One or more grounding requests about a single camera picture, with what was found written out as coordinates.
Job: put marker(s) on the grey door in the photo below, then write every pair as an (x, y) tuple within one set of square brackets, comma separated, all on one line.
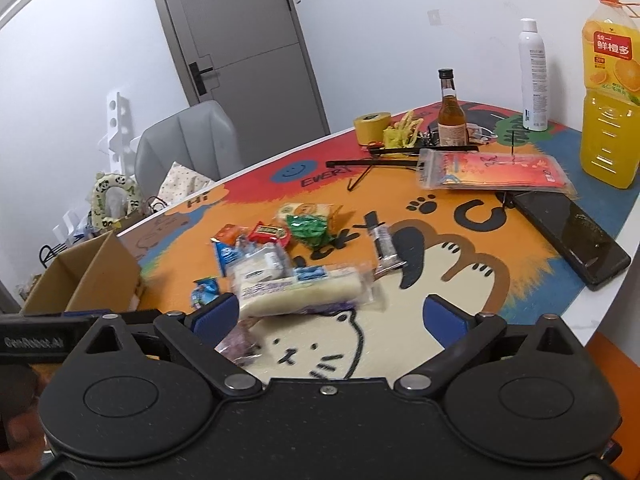
[(262, 74)]

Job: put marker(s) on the cardboard box on table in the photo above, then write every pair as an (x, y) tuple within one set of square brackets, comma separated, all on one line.
[(100, 274)]

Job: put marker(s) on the grey chair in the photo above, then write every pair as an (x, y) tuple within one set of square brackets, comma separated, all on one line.
[(201, 138)]

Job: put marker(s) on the square white cake package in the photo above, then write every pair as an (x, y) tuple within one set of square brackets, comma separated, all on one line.
[(266, 263)]

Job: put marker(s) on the panda pattern neck pillow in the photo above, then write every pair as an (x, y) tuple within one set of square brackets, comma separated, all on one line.
[(115, 201)]

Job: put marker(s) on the small brown glass bottle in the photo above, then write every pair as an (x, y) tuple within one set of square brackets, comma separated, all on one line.
[(451, 120)]

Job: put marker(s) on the blue cookie packet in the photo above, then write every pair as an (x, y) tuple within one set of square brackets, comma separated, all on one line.
[(226, 255)]

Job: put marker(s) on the black smartphone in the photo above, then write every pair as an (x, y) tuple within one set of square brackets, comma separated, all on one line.
[(592, 253)]

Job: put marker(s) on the person's left hand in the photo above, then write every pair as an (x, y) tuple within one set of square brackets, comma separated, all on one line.
[(23, 457)]

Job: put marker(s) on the white spray can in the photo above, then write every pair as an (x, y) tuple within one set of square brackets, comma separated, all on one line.
[(534, 71)]

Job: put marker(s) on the dark green snack packet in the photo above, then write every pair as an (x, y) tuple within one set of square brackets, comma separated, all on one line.
[(312, 230)]

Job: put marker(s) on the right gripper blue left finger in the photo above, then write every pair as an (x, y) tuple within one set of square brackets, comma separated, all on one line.
[(214, 321)]

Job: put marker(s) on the black metal rack rod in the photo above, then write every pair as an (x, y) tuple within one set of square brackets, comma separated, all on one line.
[(391, 157)]

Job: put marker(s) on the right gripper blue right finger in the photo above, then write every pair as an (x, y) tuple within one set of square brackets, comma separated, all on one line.
[(444, 321)]

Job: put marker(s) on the orange juice bottle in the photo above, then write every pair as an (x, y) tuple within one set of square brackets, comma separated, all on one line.
[(609, 149)]

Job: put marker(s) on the black door handle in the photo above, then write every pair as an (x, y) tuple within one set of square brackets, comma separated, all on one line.
[(197, 77)]

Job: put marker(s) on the colourful cartoon table mat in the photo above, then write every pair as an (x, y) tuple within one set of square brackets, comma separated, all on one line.
[(403, 241)]

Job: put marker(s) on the long white cake package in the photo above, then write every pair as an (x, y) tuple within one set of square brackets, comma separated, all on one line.
[(310, 290)]

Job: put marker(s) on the white wall shelf bracket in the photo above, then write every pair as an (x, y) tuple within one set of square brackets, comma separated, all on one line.
[(119, 143)]

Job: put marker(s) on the red packet in clear bag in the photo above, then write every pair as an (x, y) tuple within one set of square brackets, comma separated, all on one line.
[(478, 171)]

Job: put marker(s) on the yellow hair claw clip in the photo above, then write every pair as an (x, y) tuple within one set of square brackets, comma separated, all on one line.
[(403, 134)]

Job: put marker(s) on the yellow tape roll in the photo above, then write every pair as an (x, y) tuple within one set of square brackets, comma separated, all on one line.
[(370, 127)]

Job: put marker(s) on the blue candy packet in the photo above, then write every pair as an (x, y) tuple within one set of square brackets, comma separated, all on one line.
[(205, 291)]

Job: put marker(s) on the black wire shoe rack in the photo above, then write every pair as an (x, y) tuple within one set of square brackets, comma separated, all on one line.
[(47, 253)]

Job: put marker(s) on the dotted beige cushion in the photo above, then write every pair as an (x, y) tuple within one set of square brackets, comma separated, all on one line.
[(180, 183)]

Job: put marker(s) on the beige cracker package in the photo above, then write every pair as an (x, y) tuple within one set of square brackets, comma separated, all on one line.
[(325, 211)]

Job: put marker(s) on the purple snack packet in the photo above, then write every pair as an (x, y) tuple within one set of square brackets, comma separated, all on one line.
[(239, 346)]

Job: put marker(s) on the red candy bar packet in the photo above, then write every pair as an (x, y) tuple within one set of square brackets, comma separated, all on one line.
[(264, 233)]

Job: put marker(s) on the orange small snack packet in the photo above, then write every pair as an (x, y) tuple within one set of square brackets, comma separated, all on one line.
[(229, 234)]

